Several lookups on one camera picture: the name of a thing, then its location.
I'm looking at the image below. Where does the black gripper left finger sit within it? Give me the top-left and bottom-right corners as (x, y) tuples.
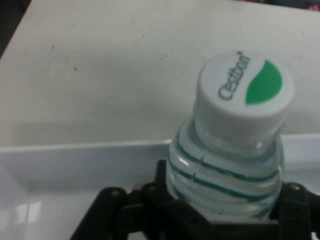
(69, 159), (213, 240)

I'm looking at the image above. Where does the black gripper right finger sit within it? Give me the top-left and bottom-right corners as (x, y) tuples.
(269, 182), (320, 240)

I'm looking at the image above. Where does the water bottle green label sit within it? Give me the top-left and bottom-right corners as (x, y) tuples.
(166, 51), (296, 223)

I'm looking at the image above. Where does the white blue cardboard box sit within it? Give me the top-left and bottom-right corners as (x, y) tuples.
(0, 133), (320, 240)

